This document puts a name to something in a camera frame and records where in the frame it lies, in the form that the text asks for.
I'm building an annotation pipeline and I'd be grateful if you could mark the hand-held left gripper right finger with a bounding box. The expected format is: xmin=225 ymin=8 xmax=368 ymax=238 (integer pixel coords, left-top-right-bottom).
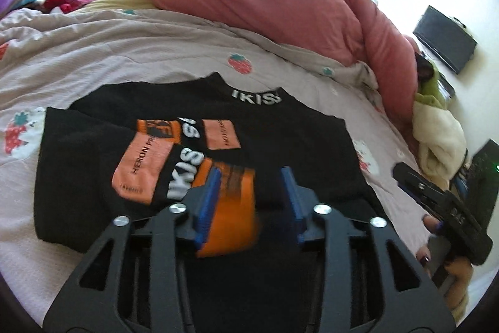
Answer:
xmin=280 ymin=166 xmax=458 ymax=333

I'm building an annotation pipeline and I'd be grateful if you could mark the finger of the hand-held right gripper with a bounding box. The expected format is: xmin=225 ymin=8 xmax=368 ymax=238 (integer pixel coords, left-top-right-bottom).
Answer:
xmin=392 ymin=162 xmax=449 ymax=215

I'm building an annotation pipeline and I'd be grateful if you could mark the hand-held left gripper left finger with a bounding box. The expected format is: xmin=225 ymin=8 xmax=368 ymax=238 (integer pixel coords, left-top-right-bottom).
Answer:
xmin=43 ymin=166 xmax=223 ymax=333

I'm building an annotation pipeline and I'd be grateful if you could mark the black printed t-shirt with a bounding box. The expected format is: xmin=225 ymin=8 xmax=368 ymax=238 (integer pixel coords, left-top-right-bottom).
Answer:
xmin=33 ymin=72 xmax=394 ymax=333

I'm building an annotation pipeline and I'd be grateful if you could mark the person's right hand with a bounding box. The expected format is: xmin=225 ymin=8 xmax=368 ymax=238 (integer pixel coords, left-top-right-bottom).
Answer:
xmin=415 ymin=214 xmax=475 ymax=322

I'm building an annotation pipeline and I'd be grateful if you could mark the green cloth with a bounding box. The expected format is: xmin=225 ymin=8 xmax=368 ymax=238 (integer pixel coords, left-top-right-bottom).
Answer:
xmin=415 ymin=78 xmax=449 ymax=108

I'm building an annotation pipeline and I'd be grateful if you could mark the black flat screen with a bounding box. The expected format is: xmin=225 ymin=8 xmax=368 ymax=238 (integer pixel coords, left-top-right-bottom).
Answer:
xmin=412 ymin=5 xmax=478 ymax=75

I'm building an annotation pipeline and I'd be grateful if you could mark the strawberry print quilt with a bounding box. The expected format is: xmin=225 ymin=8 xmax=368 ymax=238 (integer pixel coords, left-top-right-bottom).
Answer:
xmin=0 ymin=7 xmax=441 ymax=318

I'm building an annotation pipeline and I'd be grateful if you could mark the pink duvet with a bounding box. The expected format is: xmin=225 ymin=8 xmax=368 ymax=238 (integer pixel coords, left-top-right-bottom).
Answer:
xmin=142 ymin=0 xmax=424 ymax=123

